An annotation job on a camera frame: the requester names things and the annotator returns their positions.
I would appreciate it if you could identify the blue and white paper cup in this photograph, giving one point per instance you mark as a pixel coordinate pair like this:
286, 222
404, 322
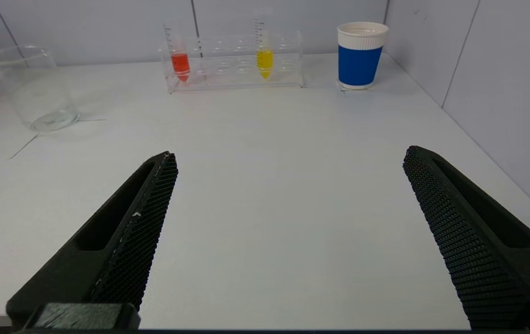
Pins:
360, 65

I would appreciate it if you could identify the clear glass beaker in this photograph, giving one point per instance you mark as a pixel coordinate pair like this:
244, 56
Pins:
37, 106

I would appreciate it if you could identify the test tube with yellow pigment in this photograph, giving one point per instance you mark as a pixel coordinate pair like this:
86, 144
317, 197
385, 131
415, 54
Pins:
264, 62

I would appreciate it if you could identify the test tube with red pigment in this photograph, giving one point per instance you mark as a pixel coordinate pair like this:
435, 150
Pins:
180, 65

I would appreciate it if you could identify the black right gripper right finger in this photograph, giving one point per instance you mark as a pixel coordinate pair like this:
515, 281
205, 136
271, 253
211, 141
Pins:
469, 250

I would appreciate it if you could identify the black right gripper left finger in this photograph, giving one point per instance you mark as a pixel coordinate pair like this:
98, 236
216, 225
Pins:
126, 260

